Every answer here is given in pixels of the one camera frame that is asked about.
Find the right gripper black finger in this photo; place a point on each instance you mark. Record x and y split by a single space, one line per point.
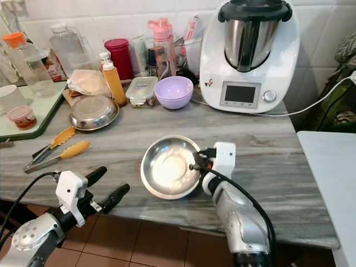
196 167
196 158

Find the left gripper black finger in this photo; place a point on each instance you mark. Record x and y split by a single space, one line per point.
115 198
95 176

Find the steel bowl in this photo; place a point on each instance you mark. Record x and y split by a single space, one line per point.
169 168

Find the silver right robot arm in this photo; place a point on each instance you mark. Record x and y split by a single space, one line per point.
236 217

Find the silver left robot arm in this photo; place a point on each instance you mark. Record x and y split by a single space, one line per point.
33 242

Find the orange tipped steel tongs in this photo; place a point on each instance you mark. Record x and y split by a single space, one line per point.
75 149

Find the grey wood-grain counter table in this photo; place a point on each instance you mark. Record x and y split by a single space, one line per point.
256 144

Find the shallow steel dish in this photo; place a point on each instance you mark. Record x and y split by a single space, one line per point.
93 112

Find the purple plastic bowl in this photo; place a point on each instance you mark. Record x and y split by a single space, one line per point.
173 93

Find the green tray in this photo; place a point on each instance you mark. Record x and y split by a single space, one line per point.
47 114

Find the glass container grey lid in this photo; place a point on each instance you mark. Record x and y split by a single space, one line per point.
142 92

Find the orange squeeze bottle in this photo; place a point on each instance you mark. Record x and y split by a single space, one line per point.
114 86

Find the white kitchen food processor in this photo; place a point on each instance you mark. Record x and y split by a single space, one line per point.
250 83

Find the beige wrapped bag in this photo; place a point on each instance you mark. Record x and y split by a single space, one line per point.
88 82

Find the small tub red sauce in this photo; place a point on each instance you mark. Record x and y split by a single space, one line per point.
22 117

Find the clear holder with sachets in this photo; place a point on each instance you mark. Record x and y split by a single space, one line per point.
186 53

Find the white mug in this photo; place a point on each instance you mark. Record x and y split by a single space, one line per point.
11 99

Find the pink water bottle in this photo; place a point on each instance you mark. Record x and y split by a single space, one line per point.
162 47

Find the white capped bottle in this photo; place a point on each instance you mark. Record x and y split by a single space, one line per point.
104 58

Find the white folding table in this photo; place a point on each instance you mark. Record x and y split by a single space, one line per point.
328 167

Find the red canister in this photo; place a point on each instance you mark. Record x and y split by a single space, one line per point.
119 55

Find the clear bottle orange lid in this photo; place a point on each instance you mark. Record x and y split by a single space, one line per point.
28 69

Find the clear jug white lid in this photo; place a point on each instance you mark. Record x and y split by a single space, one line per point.
68 50

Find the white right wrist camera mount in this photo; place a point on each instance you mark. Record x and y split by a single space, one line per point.
223 158

